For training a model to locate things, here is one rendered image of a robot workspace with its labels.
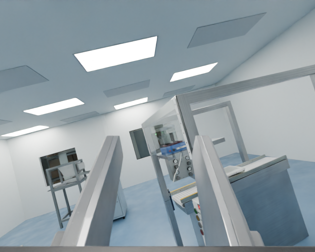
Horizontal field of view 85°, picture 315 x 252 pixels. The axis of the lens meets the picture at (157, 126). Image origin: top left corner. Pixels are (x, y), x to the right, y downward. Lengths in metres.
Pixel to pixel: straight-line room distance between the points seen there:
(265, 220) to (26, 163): 7.23
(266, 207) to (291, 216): 0.35
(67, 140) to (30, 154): 1.33
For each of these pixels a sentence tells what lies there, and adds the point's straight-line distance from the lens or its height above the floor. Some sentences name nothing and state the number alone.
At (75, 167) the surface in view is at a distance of 4.94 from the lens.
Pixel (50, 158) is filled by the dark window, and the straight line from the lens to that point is 7.51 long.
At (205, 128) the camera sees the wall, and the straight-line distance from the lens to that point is 7.12.
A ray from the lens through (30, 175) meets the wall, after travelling 7.77.
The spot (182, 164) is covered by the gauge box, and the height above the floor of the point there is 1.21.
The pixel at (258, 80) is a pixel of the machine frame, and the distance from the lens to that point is 1.25.
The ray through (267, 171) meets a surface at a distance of 2.19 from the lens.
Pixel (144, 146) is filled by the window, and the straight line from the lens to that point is 6.73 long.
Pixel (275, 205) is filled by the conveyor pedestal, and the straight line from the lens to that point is 2.38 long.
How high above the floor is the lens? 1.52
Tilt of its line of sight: 3 degrees up
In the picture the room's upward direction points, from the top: 16 degrees counter-clockwise
